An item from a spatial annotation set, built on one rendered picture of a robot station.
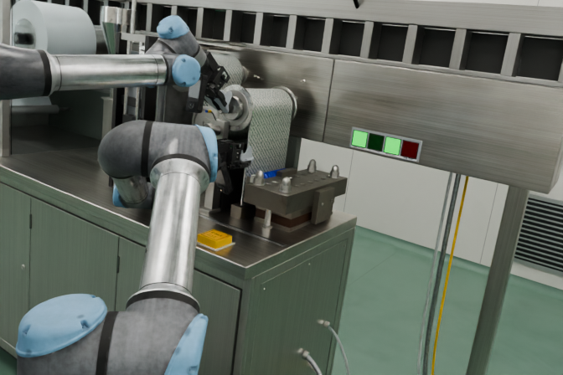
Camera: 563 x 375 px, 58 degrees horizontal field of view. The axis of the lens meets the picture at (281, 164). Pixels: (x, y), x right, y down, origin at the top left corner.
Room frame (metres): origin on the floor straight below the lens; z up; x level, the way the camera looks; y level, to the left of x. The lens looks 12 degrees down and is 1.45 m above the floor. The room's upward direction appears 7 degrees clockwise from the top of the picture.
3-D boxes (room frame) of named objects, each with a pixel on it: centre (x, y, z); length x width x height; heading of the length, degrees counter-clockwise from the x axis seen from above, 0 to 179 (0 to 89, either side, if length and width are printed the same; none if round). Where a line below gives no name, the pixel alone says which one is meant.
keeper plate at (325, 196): (1.63, -0.16, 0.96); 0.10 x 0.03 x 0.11; 148
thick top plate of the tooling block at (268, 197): (1.66, -0.07, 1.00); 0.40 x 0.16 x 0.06; 148
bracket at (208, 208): (1.61, 0.22, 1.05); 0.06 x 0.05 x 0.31; 148
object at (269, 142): (1.70, 0.05, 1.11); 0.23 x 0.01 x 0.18; 148
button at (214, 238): (1.34, 0.16, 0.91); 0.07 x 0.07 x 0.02; 58
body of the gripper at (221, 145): (1.49, 0.18, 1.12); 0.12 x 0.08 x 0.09; 148
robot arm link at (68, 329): (0.66, 0.28, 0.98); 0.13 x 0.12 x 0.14; 99
